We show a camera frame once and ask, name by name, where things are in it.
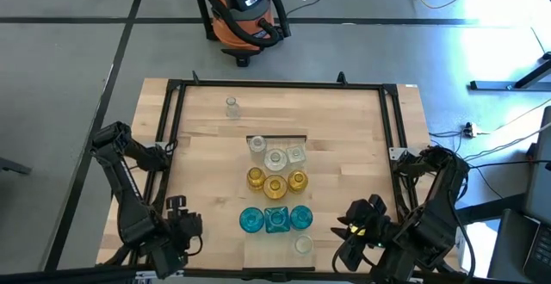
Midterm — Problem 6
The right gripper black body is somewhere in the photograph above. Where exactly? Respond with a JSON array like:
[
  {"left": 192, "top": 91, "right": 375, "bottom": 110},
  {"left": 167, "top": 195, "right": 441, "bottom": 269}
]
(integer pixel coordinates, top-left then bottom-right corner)
[{"left": 344, "top": 194, "right": 391, "bottom": 238}]

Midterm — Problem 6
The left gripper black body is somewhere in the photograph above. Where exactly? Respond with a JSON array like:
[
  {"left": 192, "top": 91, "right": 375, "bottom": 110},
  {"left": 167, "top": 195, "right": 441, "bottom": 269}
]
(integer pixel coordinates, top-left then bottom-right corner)
[{"left": 167, "top": 208, "right": 204, "bottom": 251}]

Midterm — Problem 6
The blue diamond-pattern glass bottle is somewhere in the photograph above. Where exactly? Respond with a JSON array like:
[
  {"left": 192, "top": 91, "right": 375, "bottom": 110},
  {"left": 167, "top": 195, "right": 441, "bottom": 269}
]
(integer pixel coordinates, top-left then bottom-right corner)
[{"left": 289, "top": 204, "right": 314, "bottom": 231}]

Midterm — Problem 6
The blue textured glass bottle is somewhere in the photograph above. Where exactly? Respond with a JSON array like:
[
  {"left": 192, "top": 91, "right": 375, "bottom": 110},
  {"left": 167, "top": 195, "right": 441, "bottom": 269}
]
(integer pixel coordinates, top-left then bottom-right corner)
[{"left": 238, "top": 207, "right": 266, "bottom": 234}]

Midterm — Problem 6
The blue pyramid-shaped glass vase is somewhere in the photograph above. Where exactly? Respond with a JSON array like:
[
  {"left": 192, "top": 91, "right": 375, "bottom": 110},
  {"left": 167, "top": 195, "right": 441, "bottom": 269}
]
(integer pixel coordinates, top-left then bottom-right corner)
[{"left": 263, "top": 205, "right": 292, "bottom": 234}]

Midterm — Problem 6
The yellow glass bottle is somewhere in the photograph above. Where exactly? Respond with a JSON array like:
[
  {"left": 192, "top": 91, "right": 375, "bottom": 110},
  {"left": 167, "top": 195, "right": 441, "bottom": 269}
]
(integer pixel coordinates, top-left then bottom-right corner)
[{"left": 287, "top": 170, "right": 309, "bottom": 194}]

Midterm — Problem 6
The yellow ribbed glass jar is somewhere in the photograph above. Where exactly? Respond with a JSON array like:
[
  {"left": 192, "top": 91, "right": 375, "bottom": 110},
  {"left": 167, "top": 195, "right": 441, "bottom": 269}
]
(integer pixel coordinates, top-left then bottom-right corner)
[{"left": 245, "top": 166, "right": 267, "bottom": 190}]

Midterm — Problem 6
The yellow honeycomb glass jar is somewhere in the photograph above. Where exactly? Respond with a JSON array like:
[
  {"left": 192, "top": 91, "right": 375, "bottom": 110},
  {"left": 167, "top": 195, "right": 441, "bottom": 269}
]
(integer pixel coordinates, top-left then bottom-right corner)
[{"left": 262, "top": 174, "right": 289, "bottom": 201}]

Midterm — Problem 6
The clear square glass vase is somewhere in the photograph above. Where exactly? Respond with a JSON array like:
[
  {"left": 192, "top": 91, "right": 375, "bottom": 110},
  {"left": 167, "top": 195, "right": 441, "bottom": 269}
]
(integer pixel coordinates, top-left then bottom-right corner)
[{"left": 285, "top": 145, "right": 307, "bottom": 165}]

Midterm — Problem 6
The clear tall diamond-pattern glass vase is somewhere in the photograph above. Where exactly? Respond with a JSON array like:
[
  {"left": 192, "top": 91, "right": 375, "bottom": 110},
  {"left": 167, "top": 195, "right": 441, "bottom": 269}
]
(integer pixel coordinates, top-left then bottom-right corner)
[{"left": 248, "top": 135, "right": 268, "bottom": 154}]

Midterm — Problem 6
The clear honeycomb glass jar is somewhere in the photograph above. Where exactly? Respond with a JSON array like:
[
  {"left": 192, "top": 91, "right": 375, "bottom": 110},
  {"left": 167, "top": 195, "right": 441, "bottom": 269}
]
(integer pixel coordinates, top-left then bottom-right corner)
[{"left": 263, "top": 147, "right": 288, "bottom": 172}]

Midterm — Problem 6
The clear teardrop ribbed glass vase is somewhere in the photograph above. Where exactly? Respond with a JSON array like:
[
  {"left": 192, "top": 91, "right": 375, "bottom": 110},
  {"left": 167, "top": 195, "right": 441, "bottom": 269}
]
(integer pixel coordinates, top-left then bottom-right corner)
[{"left": 225, "top": 96, "right": 240, "bottom": 120}]

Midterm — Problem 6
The power strip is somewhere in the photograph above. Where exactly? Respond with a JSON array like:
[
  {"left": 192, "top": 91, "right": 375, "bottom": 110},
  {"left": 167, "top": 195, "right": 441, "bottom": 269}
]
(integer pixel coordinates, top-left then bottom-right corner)
[{"left": 462, "top": 121, "right": 481, "bottom": 139}]

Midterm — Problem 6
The black desk foot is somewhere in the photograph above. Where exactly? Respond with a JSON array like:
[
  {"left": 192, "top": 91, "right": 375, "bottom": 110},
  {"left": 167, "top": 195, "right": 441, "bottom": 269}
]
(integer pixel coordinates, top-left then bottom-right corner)
[
  {"left": 0, "top": 157, "right": 34, "bottom": 176},
  {"left": 468, "top": 51, "right": 551, "bottom": 92}
]

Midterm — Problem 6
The orange and black shop vacuum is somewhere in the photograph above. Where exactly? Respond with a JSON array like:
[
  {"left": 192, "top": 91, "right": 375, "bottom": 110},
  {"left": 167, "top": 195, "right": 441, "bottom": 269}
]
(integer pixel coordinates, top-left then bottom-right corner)
[{"left": 201, "top": 0, "right": 292, "bottom": 68}]

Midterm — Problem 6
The black aluminium table frame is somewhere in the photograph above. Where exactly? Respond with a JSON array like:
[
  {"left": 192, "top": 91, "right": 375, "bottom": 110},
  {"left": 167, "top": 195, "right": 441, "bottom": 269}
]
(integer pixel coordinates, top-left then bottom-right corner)
[{"left": 145, "top": 71, "right": 421, "bottom": 284}]

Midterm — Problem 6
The white floor cable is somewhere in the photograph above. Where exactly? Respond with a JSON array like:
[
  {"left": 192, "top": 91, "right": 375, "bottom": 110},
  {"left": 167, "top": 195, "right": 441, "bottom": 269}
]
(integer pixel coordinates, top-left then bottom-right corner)
[{"left": 464, "top": 98, "right": 551, "bottom": 161}]

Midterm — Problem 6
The black metal upright post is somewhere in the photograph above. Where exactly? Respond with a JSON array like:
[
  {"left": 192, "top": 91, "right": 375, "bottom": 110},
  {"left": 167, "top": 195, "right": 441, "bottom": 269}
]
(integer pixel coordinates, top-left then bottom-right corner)
[{"left": 189, "top": 0, "right": 219, "bottom": 42}]

